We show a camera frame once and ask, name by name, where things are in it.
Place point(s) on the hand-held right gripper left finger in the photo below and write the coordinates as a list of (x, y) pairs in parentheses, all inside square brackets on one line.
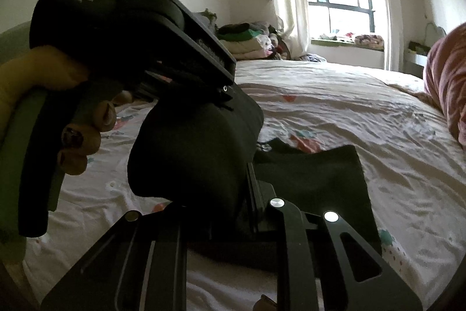
[(160, 245)]

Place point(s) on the black cloth garment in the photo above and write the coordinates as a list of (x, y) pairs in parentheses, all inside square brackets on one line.
[(196, 150)]

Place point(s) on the patterned windowsill cushion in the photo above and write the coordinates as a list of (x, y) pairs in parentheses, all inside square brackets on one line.
[(369, 40)]

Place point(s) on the person's left hand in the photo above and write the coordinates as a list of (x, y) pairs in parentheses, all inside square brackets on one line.
[(43, 70)]

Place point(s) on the pink fuzzy blanket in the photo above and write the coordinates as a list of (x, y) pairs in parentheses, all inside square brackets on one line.
[(449, 77)]

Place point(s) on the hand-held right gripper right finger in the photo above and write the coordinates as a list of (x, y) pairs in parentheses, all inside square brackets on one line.
[(252, 198)]

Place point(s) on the white dressing table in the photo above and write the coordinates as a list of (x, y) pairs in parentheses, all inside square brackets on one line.
[(417, 59)]

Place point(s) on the white printed bed sheet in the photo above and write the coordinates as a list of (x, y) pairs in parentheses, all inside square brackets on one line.
[(327, 107)]

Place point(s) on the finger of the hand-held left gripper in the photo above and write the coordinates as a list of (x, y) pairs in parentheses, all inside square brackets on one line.
[(207, 48)]

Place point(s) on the pile of folded clothes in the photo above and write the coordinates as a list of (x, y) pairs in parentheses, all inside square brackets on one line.
[(251, 39)]

